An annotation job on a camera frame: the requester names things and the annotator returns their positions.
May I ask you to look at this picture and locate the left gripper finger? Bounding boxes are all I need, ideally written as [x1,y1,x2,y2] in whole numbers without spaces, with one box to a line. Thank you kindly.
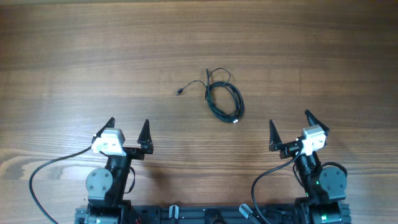
[95,117,115,138]
[137,119,154,154]

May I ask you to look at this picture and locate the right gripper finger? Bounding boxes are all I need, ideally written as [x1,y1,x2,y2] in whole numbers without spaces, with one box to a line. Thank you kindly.
[305,110,330,136]
[269,119,283,152]

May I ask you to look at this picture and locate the black USB cable thick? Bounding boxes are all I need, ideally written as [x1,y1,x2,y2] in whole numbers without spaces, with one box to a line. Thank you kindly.
[205,82,245,123]

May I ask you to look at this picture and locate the black USB cable thin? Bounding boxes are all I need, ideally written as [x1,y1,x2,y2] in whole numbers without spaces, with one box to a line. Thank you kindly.
[175,67,232,96]

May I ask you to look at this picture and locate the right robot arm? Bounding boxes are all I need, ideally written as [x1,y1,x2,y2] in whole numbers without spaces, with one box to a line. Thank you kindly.
[269,110,351,223]

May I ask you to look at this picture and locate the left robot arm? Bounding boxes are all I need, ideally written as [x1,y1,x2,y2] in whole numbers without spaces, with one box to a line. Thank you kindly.
[74,117,154,224]

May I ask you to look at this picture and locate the left camera black cable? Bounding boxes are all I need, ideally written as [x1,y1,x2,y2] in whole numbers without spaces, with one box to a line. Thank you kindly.
[29,145,93,224]

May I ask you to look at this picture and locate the camera black cable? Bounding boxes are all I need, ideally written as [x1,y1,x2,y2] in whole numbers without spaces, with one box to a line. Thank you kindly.
[29,145,93,224]
[251,141,304,224]

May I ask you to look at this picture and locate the right camera black cable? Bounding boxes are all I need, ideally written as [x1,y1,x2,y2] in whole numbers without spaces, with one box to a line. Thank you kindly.
[251,141,304,224]

